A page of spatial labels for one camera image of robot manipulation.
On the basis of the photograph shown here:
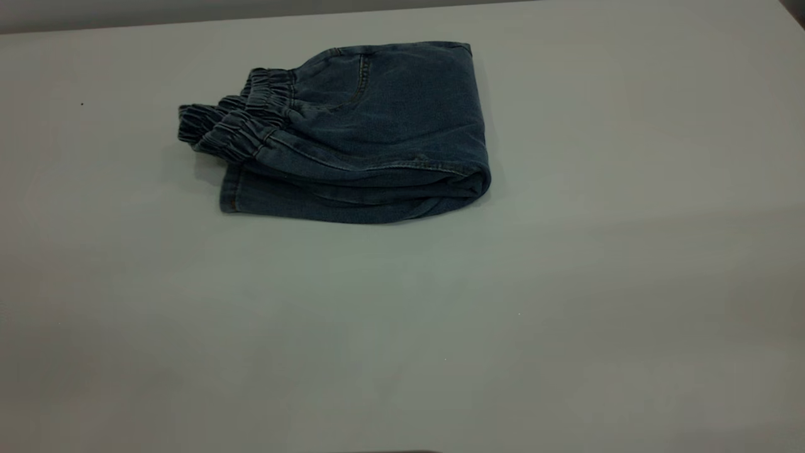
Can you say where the blue denim shorts with print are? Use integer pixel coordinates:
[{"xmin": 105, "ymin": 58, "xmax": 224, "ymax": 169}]
[{"xmin": 177, "ymin": 41, "xmax": 492, "ymax": 225}]

